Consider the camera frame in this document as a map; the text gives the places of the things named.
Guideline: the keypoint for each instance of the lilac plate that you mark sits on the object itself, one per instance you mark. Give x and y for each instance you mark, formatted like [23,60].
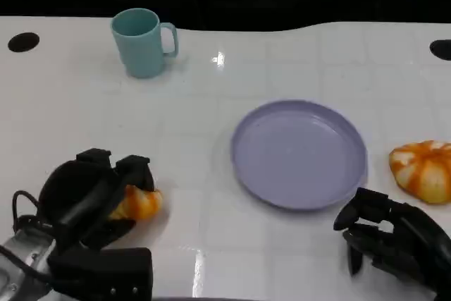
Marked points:
[299,156]

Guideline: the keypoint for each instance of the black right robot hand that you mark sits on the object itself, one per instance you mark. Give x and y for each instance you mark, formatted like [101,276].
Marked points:
[405,241]

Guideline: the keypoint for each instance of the pale green mug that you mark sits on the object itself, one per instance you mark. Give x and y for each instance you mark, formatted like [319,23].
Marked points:
[139,50]

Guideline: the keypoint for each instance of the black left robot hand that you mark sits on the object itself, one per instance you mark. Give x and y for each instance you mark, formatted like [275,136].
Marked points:
[77,195]

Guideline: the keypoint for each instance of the orange and white bread roll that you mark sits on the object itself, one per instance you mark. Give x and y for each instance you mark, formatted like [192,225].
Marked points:
[423,170]
[144,204]

